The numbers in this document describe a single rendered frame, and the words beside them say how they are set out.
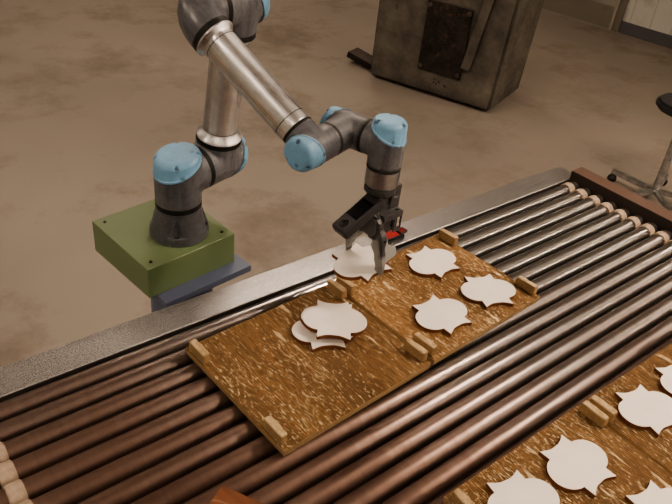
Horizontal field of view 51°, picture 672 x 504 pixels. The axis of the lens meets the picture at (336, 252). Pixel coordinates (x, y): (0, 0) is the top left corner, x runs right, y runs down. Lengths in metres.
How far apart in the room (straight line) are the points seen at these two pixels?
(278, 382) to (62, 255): 2.20
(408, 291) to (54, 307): 1.86
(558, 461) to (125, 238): 1.15
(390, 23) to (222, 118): 3.95
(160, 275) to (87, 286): 1.55
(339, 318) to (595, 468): 0.61
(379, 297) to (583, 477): 0.63
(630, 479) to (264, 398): 0.72
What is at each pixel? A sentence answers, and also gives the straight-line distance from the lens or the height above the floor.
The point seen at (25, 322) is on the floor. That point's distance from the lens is 3.19.
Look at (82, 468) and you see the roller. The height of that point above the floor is 0.91.
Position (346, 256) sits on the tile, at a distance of 1.65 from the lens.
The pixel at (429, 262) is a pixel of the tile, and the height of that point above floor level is 0.95.
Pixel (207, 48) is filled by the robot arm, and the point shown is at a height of 1.50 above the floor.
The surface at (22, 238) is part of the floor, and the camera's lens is 3.71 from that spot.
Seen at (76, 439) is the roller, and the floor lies 0.92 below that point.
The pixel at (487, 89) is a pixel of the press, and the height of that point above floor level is 0.19.
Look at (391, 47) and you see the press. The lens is 5.67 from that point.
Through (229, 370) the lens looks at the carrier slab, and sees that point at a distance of 1.51.
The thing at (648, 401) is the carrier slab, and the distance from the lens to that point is 1.68.
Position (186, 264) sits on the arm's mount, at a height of 0.93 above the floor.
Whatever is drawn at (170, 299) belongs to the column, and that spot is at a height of 0.87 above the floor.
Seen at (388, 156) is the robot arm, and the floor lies 1.34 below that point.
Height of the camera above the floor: 1.99
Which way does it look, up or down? 34 degrees down
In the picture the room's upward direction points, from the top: 7 degrees clockwise
